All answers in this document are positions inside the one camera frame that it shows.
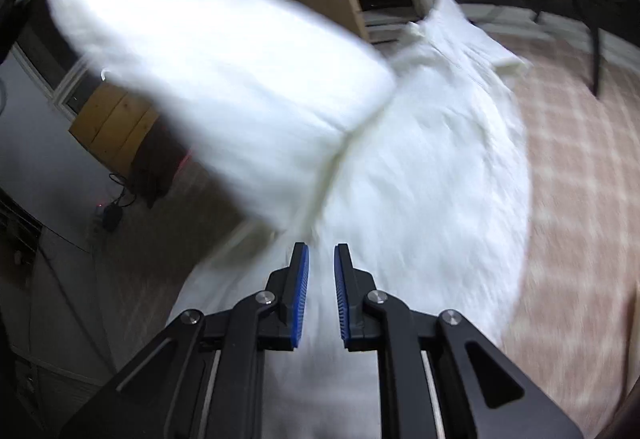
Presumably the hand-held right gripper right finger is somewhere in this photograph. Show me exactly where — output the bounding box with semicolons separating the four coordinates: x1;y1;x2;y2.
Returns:
333;243;583;439

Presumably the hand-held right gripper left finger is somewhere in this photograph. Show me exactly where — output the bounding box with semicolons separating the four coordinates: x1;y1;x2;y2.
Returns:
60;242;311;439

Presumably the white shirt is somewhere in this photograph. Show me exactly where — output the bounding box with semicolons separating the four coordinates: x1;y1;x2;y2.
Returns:
45;0;535;439

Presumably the black power adapter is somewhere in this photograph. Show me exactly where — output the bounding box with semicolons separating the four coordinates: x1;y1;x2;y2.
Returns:
101;204;123;232

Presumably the plaid bed blanket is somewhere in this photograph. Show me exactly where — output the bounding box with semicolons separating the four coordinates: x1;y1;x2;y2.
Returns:
90;9;640;439

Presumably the wooden nightstand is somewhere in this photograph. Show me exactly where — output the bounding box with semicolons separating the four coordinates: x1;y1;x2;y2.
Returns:
69;81;166;170

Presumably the black adapter cable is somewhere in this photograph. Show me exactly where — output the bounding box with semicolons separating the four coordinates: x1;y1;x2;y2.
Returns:
107;171;138;210

